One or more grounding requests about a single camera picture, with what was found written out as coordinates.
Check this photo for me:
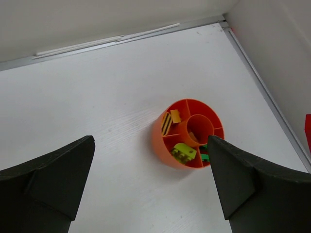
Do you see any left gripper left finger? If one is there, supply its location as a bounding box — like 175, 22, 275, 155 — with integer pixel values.
0, 135, 95, 233

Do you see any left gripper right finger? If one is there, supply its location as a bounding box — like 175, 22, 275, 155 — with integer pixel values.
207, 135, 311, 233

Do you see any lime green large lego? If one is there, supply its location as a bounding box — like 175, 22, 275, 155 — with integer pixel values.
171, 143, 197, 165

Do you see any red yellow striped lego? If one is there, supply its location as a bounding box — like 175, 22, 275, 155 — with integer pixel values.
161, 109, 181, 136

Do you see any dark green long lego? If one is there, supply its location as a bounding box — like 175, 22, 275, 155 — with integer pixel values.
199, 144, 210, 163

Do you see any orange round divided container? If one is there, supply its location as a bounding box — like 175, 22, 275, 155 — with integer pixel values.
151, 99, 225, 169

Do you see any red object on wall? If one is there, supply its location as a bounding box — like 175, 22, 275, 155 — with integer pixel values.
305, 114, 311, 152

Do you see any aluminium rail right side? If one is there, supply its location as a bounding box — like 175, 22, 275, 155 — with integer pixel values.
219, 20, 311, 172

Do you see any white strip at back wall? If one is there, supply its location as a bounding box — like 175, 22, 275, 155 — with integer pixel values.
33, 23, 180, 59

